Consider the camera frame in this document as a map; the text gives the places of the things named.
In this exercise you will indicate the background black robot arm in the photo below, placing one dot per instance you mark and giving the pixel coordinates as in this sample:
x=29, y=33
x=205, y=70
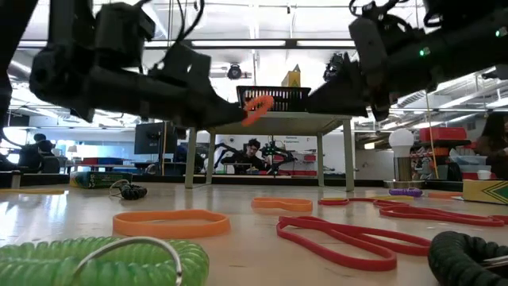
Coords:
x=226, y=153
x=278, y=155

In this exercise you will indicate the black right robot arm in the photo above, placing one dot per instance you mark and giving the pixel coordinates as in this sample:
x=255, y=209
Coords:
x=468, y=47

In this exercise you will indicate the white cup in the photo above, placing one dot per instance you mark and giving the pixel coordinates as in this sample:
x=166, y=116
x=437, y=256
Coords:
x=484, y=175

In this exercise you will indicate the yellow green crayon box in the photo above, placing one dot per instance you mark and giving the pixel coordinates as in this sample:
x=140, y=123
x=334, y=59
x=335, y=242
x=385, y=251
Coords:
x=293, y=79
x=103, y=179
x=484, y=192

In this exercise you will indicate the black ceiling camera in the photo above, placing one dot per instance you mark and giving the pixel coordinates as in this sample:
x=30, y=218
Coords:
x=494, y=73

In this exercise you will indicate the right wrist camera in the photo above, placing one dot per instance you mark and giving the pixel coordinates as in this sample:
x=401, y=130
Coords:
x=377, y=10

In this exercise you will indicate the red bin shelf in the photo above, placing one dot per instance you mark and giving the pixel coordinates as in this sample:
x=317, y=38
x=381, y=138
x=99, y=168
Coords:
x=309, y=157

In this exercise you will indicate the black overhead frame bar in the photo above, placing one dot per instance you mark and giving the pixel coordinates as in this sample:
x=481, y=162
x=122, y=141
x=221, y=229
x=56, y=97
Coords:
x=258, y=43

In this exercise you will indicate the black computer monitor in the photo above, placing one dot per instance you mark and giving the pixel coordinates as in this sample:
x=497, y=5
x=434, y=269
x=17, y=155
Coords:
x=155, y=139

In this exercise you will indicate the person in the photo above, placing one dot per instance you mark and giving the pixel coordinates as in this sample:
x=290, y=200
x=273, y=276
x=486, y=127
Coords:
x=254, y=153
x=494, y=135
x=35, y=157

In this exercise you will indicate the black aluminium table frame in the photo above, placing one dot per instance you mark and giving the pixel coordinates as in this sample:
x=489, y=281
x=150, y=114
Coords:
x=258, y=180

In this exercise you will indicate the green perforated metal riser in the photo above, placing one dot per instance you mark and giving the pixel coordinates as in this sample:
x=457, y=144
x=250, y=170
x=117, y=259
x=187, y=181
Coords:
x=285, y=123

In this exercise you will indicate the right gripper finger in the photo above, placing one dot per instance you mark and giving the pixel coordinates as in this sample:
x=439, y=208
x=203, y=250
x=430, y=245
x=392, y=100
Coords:
x=341, y=95

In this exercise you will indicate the dark storage shelf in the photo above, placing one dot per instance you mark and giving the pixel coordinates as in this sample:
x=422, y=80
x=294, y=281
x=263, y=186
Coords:
x=452, y=171

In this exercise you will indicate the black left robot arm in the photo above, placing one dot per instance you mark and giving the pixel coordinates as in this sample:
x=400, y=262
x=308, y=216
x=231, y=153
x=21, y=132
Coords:
x=59, y=79

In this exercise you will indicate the orange rubber band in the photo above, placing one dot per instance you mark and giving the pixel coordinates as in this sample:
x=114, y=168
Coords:
x=444, y=195
x=170, y=232
x=285, y=206

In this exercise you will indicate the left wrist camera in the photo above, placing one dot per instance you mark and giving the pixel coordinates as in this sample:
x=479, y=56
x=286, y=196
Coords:
x=123, y=32

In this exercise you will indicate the black ceiling spotlight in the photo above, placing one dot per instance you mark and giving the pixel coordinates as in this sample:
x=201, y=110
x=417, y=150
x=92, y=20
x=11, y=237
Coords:
x=331, y=63

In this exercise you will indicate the yellow rubber band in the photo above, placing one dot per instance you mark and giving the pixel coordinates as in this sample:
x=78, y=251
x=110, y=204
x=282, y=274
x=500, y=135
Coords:
x=31, y=191
x=393, y=197

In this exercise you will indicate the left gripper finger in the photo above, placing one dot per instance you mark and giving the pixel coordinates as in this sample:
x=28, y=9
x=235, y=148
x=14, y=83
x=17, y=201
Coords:
x=210, y=111

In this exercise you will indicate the black plastic slotted basket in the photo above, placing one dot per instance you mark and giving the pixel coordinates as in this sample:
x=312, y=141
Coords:
x=289, y=99

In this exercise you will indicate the black overhead camera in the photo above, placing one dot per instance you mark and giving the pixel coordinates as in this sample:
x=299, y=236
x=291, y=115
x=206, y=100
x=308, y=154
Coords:
x=234, y=72

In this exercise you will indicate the long red rubber band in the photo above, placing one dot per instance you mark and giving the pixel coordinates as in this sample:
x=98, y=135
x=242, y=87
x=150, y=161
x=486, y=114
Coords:
x=436, y=217

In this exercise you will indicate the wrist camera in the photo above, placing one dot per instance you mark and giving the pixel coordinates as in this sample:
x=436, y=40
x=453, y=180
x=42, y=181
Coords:
x=123, y=32
x=377, y=10

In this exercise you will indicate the red storage bin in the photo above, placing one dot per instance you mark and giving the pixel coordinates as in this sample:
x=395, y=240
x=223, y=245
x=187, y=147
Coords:
x=442, y=135

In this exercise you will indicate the white bulb table lamp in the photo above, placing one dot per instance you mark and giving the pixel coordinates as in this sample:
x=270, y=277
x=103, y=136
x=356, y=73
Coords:
x=401, y=141

